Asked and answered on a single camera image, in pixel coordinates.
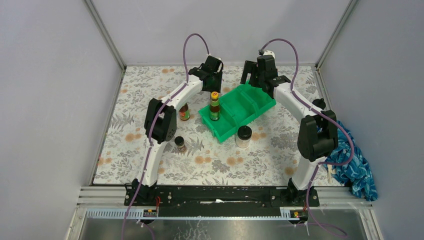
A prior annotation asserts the yellow cap sauce bottle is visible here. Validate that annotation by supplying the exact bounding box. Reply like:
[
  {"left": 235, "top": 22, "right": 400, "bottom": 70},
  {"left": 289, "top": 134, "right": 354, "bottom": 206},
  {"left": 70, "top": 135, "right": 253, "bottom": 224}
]
[{"left": 209, "top": 91, "right": 221, "bottom": 121}]

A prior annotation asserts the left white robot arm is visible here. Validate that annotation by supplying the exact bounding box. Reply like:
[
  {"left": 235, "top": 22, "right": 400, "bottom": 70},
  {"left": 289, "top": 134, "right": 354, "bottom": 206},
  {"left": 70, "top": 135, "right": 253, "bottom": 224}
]
[{"left": 135, "top": 55, "right": 224, "bottom": 206}]

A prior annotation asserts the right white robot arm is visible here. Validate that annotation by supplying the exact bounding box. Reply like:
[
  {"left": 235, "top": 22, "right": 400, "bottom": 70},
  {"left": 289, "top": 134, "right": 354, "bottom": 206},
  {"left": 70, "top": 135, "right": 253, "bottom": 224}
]
[{"left": 240, "top": 54, "right": 338, "bottom": 206}]

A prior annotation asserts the green cap chili sauce bottle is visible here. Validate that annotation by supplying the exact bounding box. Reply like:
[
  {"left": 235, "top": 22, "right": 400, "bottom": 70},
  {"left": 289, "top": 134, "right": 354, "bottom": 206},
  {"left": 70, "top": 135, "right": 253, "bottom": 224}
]
[{"left": 178, "top": 103, "right": 191, "bottom": 121}]

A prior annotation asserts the green bin near section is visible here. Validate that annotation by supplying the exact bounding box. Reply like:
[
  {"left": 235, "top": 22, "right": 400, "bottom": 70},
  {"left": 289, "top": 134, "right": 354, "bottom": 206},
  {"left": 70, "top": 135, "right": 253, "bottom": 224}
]
[{"left": 199, "top": 103, "right": 237, "bottom": 143}]

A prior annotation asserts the right clear black lid jar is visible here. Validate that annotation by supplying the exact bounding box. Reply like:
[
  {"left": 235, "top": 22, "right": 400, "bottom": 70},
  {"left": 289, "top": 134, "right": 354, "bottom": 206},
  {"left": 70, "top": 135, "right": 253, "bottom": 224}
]
[{"left": 312, "top": 98, "right": 326, "bottom": 110}]

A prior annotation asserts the large clear black lid jar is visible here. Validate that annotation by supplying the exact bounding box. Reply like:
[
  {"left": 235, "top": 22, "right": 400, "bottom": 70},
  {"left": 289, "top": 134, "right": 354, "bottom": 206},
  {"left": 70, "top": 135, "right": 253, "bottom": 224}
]
[{"left": 235, "top": 125, "right": 252, "bottom": 149}]

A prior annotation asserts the front black cap spice jar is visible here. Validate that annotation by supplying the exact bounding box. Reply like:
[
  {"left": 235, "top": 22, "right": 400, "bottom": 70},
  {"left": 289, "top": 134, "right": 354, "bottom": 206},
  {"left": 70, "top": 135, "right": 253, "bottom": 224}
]
[{"left": 174, "top": 136, "right": 187, "bottom": 153}]

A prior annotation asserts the floral table mat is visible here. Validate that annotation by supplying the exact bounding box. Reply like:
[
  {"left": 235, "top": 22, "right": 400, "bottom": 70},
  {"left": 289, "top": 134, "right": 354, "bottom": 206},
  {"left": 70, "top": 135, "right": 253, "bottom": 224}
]
[{"left": 93, "top": 65, "right": 332, "bottom": 186}]

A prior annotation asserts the blue patterned cloth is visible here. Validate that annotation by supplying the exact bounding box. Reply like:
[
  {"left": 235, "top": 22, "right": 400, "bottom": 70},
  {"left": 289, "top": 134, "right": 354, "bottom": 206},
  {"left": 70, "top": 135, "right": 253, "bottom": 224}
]
[{"left": 326, "top": 120, "right": 378, "bottom": 202}]

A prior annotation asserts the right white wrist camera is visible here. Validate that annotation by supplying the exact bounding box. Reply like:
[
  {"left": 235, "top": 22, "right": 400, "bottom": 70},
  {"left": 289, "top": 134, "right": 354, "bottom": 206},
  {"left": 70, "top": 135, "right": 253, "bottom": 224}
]
[{"left": 258, "top": 49, "right": 276, "bottom": 59}]

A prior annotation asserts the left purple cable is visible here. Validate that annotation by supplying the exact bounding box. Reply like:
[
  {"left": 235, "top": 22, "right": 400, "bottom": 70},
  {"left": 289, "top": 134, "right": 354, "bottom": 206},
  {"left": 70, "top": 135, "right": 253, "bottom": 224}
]
[{"left": 119, "top": 33, "right": 212, "bottom": 240}]

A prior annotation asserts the purple cable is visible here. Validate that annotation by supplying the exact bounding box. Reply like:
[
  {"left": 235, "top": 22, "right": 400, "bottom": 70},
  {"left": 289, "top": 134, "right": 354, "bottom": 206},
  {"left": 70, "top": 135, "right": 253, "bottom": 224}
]
[
  {"left": 119, "top": 33, "right": 212, "bottom": 240},
  {"left": 258, "top": 38, "right": 355, "bottom": 240}
]

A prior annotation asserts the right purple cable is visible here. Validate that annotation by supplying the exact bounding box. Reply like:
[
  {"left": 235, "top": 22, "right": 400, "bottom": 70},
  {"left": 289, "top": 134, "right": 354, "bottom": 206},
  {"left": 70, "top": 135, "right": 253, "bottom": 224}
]
[{"left": 258, "top": 38, "right": 355, "bottom": 240}]

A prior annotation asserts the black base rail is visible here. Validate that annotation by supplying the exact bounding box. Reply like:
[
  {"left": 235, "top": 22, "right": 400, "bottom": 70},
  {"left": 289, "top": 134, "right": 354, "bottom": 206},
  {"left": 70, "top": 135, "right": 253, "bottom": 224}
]
[{"left": 123, "top": 181, "right": 320, "bottom": 214}]

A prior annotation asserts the white slotted cable duct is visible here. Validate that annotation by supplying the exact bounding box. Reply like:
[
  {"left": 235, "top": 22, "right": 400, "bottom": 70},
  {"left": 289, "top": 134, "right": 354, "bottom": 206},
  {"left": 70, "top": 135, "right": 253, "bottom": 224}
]
[{"left": 86, "top": 208, "right": 301, "bottom": 221}]

